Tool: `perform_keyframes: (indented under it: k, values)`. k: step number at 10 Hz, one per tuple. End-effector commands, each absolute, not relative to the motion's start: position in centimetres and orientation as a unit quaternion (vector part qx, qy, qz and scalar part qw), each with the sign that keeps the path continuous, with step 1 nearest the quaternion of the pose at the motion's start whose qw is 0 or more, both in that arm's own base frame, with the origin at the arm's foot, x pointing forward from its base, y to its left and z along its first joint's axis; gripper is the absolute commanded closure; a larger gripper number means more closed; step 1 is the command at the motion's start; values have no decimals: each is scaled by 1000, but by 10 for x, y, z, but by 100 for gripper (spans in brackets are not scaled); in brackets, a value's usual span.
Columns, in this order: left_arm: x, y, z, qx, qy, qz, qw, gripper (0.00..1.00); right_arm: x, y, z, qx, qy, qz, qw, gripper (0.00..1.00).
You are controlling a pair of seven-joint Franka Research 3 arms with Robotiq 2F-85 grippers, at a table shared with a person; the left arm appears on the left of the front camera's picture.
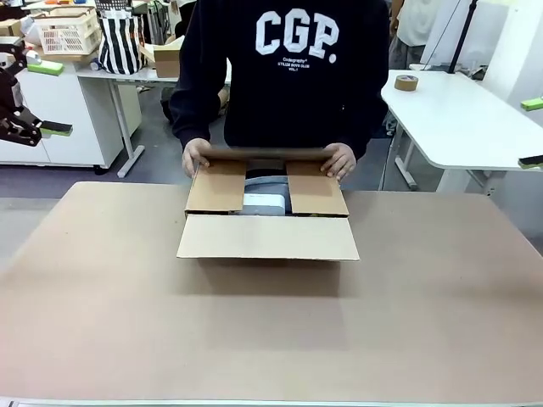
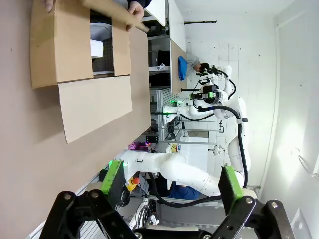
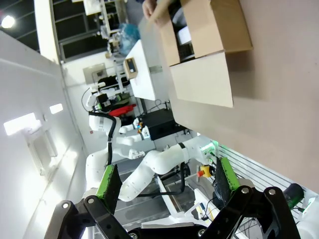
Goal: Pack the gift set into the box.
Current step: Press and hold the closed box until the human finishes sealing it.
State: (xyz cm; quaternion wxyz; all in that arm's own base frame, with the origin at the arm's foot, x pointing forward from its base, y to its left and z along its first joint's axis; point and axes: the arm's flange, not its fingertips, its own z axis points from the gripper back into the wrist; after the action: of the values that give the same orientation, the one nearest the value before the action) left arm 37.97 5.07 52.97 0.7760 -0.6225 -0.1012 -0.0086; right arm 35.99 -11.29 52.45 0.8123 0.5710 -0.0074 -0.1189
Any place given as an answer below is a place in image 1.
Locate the large brown cardboard box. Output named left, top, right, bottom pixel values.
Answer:
left=176, top=146, right=361, bottom=272

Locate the person's left hand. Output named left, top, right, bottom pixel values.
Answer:
left=321, top=142, right=356, bottom=183

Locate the grey white gift set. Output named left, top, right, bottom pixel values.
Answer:
left=242, top=169, right=294, bottom=216

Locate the person's right forearm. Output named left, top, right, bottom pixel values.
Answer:
left=169, top=71, right=213, bottom=148

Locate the black white striped bag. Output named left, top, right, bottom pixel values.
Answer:
left=98, top=12, right=146, bottom=76

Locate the brown packing tape roll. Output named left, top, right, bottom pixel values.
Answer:
left=394, top=75, right=421, bottom=92

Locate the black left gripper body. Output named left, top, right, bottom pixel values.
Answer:
left=0, top=63, right=23, bottom=115

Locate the white folding table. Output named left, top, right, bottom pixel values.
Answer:
left=76, top=63, right=232, bottom=179

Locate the dark bag on floor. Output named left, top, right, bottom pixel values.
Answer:
left=160, top=86, right=182, bottom=124

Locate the white rounded table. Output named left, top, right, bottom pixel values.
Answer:
left=380, top=70, right=543, bottom=197

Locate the person's left forearm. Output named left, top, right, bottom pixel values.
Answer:
left=345, top=80, right=390, bottom=159

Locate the black tripod pole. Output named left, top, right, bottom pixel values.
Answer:
left=448, top=0, right=479, bottom=75

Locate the white plastic crate basket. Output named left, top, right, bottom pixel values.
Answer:
left=33, top=7, right=102, bottom=56

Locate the person in black hoodie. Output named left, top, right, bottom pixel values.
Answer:
left=169, top=0, right=390, bottom=161

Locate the small open cardboard box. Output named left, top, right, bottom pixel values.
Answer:
left=139, top=36, right=186, bottom=79

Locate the bystander in white shirt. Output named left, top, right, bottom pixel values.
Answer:
left=389, top=0, right=440, bottom=71

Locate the person's right hand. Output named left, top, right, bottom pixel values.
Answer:
left=182, top=138, right=212, bottom=178

